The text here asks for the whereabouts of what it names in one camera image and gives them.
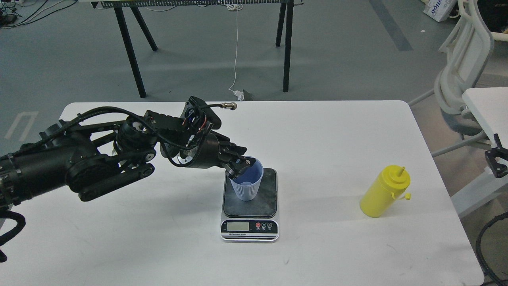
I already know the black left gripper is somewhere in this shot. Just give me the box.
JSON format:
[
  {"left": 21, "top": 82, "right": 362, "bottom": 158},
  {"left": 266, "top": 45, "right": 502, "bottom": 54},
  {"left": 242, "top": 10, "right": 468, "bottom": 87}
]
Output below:
[{"left": 160, "top": 131, "right": 256, "bottom": 179}]

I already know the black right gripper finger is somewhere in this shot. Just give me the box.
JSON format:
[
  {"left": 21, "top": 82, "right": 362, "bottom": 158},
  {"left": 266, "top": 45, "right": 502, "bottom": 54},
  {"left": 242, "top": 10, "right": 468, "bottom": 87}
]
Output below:
[{"left": 485, "top": 134, "right": 508, "bottom": 178}]

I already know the blue plastic cup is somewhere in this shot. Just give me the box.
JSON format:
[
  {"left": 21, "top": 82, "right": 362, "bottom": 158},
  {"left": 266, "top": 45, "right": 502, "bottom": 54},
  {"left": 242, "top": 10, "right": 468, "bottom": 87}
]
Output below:
[{"left": 230, "top": 156, "right": 264, "bottom": 201}]

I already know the yellow squeeze bottle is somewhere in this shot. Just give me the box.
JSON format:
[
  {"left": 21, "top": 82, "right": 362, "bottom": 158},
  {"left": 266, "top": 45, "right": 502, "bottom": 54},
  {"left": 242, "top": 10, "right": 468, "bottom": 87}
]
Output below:
[{"left": 360, "top": 165, "right": 412, "bottom": 218}]

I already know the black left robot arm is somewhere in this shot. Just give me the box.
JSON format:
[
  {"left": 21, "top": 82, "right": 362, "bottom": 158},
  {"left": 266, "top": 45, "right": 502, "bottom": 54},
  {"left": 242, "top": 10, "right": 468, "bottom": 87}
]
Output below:
[{"left": 1, "top": 102, "right": 256, "bottom": 245}]

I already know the digital kitchen scale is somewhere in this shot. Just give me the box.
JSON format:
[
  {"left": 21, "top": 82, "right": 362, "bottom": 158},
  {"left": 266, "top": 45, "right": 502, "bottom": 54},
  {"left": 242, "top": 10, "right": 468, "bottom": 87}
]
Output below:
[{"left": 220, "top": 168, "right": 280, "bottom": 243}]

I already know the grey power adapter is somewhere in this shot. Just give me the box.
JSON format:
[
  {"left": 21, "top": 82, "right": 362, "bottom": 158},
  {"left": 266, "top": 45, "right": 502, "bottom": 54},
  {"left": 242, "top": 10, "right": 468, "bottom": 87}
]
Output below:
[{"left": 235, "top": 89, "right": 254, "bottom": 101}]

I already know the white office chair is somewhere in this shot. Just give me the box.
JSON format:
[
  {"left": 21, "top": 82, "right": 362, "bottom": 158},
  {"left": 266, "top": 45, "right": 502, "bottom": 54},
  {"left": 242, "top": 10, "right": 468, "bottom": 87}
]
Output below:
[{"left": 408, "top": 0, "right": 507, "bottom": 157}]

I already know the black trestle table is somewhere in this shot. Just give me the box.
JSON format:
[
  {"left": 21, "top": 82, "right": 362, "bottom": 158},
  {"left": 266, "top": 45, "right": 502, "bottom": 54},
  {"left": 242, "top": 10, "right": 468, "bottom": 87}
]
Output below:
[{"left": 85, "top": 0, "right": 304, "bottom": 99}]

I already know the white cardboard box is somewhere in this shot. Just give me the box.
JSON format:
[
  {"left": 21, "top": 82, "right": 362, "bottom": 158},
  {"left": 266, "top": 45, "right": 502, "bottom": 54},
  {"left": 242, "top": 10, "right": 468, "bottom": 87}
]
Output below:
[{"left": 423, "top": 0, "right": 458, "bottom": 22}]

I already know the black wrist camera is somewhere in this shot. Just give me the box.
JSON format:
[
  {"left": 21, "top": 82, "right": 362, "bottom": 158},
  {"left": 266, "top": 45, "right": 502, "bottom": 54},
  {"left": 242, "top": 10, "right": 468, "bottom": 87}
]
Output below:
[{"left": 180, "top": 96, "right": 223, "bottom": 134}]

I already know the white hanging cable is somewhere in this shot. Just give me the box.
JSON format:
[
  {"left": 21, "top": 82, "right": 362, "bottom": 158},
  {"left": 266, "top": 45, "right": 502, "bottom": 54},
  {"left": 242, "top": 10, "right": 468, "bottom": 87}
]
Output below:
[{"left": 226, "top": 3, "right": 243, "bottom": 100}]

